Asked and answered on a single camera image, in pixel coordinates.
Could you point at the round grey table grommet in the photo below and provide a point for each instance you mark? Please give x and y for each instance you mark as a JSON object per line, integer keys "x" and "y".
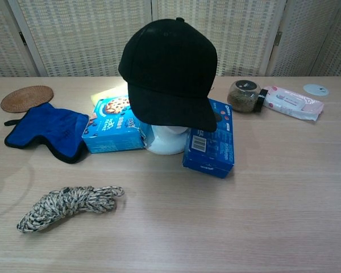
{"x": 315, "y": 89}

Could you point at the pink wet wipes pack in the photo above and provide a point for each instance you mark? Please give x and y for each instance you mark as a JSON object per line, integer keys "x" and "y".
{"x": 292, "y": 103}

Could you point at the yellow sponge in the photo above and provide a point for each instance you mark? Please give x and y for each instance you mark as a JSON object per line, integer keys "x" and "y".
{"x": 108, "y": 92}

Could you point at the glass jar with black lid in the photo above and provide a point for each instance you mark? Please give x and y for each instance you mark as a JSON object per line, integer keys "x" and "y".
{"x": 243, "y": 98}

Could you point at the blue oven mitt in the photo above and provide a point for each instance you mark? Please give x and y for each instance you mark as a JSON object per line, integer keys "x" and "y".
{"x": 51, "y": 128}

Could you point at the round woven rattan coaster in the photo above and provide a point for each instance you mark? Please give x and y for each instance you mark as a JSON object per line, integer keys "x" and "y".
{"x": 25, "y": 98}

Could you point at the light blue cookie box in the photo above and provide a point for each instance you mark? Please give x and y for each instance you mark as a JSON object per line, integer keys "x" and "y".
{"x": 110, "y": 128}

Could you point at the white foam mannequin head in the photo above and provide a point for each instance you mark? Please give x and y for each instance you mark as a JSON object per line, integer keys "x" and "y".
{"x": 166, "y": 142}

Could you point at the woven folding screen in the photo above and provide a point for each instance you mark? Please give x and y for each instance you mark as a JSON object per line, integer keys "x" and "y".
{"x": 74, "y": 34}

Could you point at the black baseball cap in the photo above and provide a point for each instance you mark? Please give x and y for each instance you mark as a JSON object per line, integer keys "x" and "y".
{"x": 170, "y": 74}

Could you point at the dark screen hinge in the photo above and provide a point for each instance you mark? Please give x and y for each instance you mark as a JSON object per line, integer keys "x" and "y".
{"x": 278, "y": 38}
{"x": 23, "y": 38}

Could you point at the dark blue Oreo box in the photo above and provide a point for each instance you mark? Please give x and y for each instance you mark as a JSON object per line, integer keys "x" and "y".
{"x": 213, "y": 150}

